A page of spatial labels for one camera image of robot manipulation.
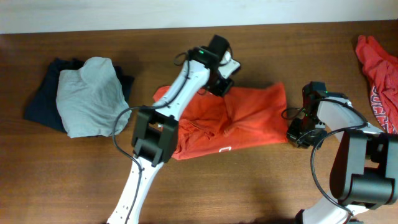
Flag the orange printed t-shirt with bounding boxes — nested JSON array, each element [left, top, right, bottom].
[[172, 83, 288, 160]]

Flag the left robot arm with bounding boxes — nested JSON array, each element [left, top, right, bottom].
[[107, 35, 241, 224]]

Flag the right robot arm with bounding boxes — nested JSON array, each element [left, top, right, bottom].
[[287, 82, 397, 224]]

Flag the red lettered t-shirt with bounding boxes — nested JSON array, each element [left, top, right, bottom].
[[355, 35, 397, 134]]

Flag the folded grey t-shirt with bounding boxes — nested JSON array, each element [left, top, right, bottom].
[[56, 57, 131, 138]]

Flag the folded navy garment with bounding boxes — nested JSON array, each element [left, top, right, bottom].
[[24, 58, 134, 133]]

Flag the right black cable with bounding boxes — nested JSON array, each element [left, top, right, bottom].
[[280, 98, 369, 224]]

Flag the black cable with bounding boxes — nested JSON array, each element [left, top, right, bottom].
[[280, 98, 369, 224], [111, 46, 234, 224]]

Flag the left black cable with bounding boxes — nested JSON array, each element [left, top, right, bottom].
[[111, 46, 234, 224]]

